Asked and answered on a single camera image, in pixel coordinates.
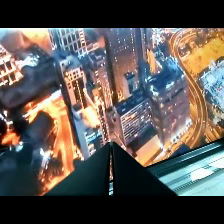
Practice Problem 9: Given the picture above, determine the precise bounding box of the silver frame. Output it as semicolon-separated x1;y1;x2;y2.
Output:
145;139;224;197

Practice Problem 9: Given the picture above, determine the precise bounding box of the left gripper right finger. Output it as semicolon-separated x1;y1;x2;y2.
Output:
111;141;178;197

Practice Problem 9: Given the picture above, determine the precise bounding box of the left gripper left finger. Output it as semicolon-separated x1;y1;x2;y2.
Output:
45;142;112;197

